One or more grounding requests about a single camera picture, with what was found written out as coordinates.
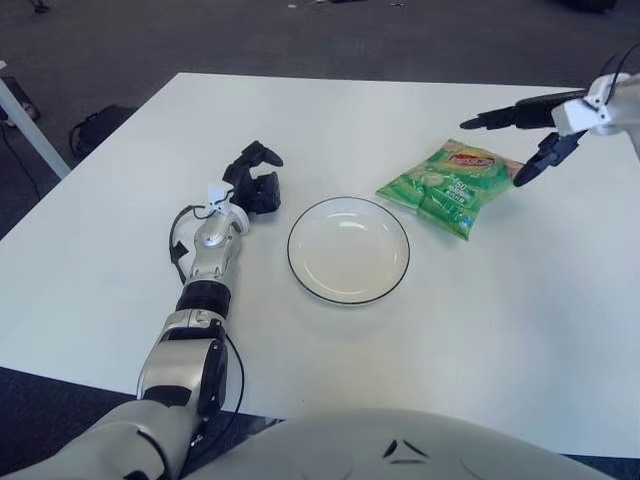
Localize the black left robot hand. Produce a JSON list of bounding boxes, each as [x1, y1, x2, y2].
[[222, 141, 285, 217]]

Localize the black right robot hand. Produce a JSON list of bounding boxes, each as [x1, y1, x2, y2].
[[458, 89, 587, 189]]

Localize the green potato chips bag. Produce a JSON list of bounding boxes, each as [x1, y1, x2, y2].
[[375, 138, 526, 243]]

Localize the white plate with black rim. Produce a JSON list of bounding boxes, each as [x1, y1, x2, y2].
[[286, 196, 411, 306]]

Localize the dark bulky floor object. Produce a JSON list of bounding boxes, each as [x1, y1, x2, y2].
[[559, 0, 619, 11]]

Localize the black backpack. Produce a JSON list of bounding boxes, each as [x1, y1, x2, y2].
[[68, 104, 139, 159]]

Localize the white table leg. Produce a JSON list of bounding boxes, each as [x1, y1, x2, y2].
[[0, 60, 71, 180]]

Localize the dark object under side table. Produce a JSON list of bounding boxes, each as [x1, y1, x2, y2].
[[4, 77, 41, 121]]

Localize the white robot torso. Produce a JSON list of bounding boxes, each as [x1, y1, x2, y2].
[[174, 407, 616, 480]]

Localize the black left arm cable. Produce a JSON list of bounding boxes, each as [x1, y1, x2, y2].
[[168, 203, 246, 441]]

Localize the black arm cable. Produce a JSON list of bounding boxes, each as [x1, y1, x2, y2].
[[168, 203, 246, 441], [601, 45, 637, 110]]

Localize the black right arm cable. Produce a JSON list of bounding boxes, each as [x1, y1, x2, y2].
[[601, 45, 637, 110]]

